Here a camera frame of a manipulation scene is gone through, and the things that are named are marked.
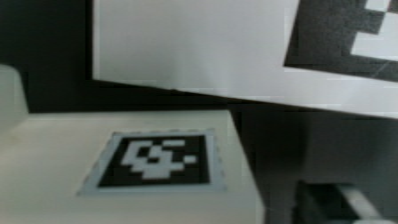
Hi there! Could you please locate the white drawer cabinet frame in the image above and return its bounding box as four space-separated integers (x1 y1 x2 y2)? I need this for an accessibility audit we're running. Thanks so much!
92 0 398 119

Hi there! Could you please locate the white drawer box front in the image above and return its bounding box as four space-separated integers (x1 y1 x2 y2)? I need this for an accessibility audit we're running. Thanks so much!
0 65 264 224

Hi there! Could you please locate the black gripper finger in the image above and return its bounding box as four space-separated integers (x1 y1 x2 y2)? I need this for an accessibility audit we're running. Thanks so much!
292 180 398 224

